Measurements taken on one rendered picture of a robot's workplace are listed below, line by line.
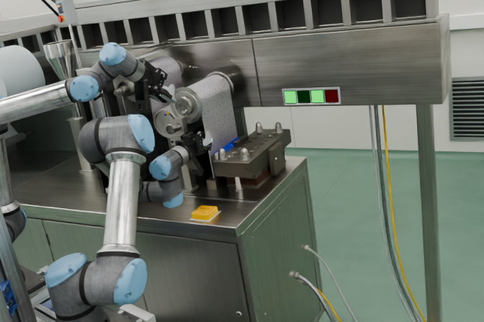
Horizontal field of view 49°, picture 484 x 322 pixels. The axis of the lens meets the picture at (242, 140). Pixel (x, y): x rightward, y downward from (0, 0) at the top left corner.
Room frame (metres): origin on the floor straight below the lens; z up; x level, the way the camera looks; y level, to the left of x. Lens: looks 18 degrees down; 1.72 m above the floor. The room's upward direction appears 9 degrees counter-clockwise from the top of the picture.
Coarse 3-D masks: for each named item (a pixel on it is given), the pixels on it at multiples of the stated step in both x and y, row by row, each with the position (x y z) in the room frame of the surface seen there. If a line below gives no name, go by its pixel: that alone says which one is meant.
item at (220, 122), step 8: (224, 104) 2.16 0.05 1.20; (232, 104) 2.21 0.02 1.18; (208, 112) 2.05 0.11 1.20; (216, 112) 2.10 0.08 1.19; (224, 112) 2.15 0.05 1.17; (232, 112) 2.21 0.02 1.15; (208, 120) 2.04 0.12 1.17; (216, 120) 2.09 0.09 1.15; (224, 120) 2.14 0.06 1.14; (232, 120) 2.20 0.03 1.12; (208, 128) 2.03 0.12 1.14; (216, 128) 2.08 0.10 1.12; (224, 128) 2.13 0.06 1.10; (232, 128) 2.19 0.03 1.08; (216, 136) 2.07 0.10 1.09; (224, 136) 2.12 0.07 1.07; (232, 136) 2.18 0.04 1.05; (216, 144) 2.06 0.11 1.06; (224, 144) 2.12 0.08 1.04; (208, 152) 2.02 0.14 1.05
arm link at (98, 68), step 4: (96, 64) 1.74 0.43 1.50; (100, 64) 1.72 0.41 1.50; (92, 68) 1.73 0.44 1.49; (96, 68) 1.72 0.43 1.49; (100, 68) 1.72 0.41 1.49; (96, 72) 1.68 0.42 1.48; (100, 72) 1.71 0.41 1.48; (104, 72) 1.71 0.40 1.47; (100, 76) 1.68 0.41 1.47; (104, 76) 1.72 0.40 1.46; (108, 76) 1.72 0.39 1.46; (112, 76) 1.73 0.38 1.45; (104, 80) 1.71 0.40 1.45; (108, 80) 1.73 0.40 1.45; (104, 84) 1.71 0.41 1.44
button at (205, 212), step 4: (200, 208) 1.77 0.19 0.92; (204, 208) 1.77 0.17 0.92; (208, 208) 1.76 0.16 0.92; (212, 208) 1.76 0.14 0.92; (216, 208) 1.76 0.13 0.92; (196, 212) 1.75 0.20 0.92; (200, 212) 1.74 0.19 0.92; (204, 212) 1.74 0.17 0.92; (208, 212) 1.73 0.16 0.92; (212, 212) 1.74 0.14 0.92; (216, 212) 1.76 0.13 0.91; (192, 216) 1.74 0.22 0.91; (196, 216) 1.74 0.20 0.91; (200, 216) 1.73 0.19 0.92; (204, 216) 1.72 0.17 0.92; (208, 216) 1.71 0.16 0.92; (212, 216) 1.74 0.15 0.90
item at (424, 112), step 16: (416, 112) 2.07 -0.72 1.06; (432, 112) 2.07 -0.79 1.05; (432, 128) 2.05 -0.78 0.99; (432, 144) 2.04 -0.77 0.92; (432, 160) 2.04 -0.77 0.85; (432, 176) 2.04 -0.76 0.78; (432, 192) 2.04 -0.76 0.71; (432, 208) 2.04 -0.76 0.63; (432, 224) 2.05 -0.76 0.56; (432, 240) 2.05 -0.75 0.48; (432, 256) 2.05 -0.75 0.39; (432, 272) 2.05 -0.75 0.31; (432, 288) 2.05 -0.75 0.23; (432, 304) 2.05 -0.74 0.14; (432, 320) 2.06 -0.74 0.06
